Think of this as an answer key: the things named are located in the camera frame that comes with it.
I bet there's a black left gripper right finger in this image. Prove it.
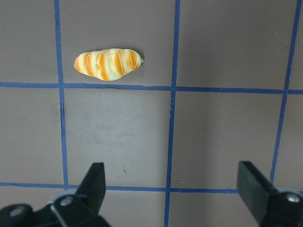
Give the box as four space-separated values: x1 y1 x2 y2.
237 161 303 227

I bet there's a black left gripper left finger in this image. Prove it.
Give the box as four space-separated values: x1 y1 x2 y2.
50 162 111 227

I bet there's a striped toy bread loaf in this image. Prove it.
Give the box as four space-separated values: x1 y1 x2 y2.
74 48 144 81

